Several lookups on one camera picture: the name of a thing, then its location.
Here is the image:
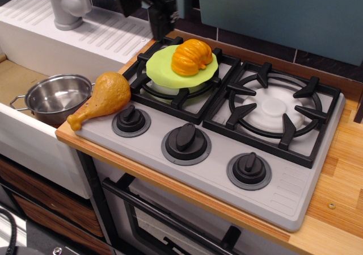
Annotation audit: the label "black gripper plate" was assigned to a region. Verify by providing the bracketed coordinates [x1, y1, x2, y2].
[116, 0, 179, 41]

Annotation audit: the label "toy oven door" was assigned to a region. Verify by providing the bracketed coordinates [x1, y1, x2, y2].
[101, 174, 293, 254]

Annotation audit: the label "toy chicken drumstick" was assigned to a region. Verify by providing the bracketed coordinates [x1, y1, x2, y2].
[67, 72, 132, 131]

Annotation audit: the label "grey toy stove top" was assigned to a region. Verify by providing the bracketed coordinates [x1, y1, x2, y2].
[78, 99, 328, 231]

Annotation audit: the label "orange toy pumpkin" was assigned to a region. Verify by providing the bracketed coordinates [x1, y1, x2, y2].
[171, 39, 213, 76]

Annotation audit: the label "grey toy faucet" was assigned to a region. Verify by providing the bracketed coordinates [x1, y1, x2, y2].
[50, 0, 92, 31]

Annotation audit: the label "black right burner grate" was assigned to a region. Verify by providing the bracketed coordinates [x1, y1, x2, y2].
[203, 62, 345, 168]

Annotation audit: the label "black middle stove knob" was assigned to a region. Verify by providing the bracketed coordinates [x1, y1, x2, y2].
[161, 123, 212, 166]

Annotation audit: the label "black left burner grate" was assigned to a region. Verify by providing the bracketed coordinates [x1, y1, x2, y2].
[123, 36, 241, 124]

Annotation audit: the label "white toy sink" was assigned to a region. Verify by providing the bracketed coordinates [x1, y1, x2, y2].
[1, 0, 153, 199]

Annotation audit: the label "black braided cable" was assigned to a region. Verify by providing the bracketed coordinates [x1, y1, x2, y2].
[0, 208, 18, 255]

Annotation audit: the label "black burner grate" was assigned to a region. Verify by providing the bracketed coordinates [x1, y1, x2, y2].
[123, 36, 241, 124]
[203, 62, 345, 168]

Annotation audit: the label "light green plate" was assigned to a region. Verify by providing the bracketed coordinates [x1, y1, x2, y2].
[146, 45, 219, 89]

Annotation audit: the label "small steel pot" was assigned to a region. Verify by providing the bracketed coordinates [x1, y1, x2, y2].
[10, 74, 94, 126]

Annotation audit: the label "black left stove knob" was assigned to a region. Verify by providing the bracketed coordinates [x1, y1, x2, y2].
[112, 105, 151, 138]

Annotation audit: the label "black right stove knob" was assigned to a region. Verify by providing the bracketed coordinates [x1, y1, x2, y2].
[227, 152, 272, 191]

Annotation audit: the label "black stove knob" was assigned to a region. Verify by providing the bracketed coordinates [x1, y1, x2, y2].
[161, 123, 212, 166]
[227, 152, 272, 191]
[112, 105, 151, 138]

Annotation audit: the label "wooden drawer fronts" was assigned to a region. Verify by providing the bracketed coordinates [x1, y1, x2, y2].
[1, 155, 112, 254]

